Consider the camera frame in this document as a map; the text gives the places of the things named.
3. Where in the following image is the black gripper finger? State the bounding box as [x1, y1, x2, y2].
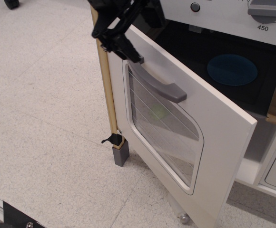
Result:
[99, 34, 142, 63]

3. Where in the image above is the white toy kitchen cabinet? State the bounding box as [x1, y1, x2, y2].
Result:
[134, 0, 276, 196]

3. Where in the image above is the white oven door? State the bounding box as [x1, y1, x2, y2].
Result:
[108, 26, 257, 228]

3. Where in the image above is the wooden kitchen leg post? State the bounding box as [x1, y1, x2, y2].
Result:
[89, 5, 126, 146]

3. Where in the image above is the grey oven door handle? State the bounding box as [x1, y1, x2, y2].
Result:
[128, 61, 187, 104]

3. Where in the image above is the grey leg foot cap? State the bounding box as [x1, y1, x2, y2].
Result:
[112, 140, 129, 167]

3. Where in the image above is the white salt shaker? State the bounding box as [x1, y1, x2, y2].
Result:
[168, 194, 191, 224]

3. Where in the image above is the black mounting plate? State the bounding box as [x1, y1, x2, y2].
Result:
[0, 201, 45, 228]

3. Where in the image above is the grey temperature knob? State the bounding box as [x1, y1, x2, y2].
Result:
[247, 0, 276, 24]

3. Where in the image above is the black caster wheel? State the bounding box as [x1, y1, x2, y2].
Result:
[4, 0, 20, 10]

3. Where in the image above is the black tape strip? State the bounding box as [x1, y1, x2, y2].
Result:
[101, 133, 122, 146]

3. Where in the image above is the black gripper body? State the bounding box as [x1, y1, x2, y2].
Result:
[89, 0, 166, 39]

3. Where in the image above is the blue round disc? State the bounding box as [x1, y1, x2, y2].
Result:
[207, 54, 258, 86]

